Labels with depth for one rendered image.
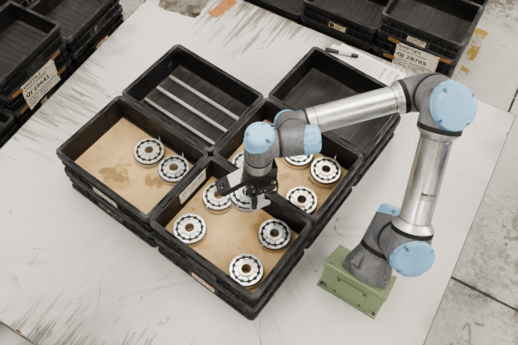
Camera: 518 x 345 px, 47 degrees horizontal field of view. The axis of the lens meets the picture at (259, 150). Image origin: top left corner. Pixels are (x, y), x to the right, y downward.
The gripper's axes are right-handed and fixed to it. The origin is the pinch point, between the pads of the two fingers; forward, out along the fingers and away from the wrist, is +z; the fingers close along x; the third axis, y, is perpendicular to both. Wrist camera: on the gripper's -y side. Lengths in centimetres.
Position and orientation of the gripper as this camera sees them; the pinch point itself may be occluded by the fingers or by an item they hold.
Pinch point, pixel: (249, 202)
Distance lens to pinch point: 175.0
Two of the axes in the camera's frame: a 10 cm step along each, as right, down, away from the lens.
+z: -0.3, 5.5, 8.4
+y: 9.6, -2.2, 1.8
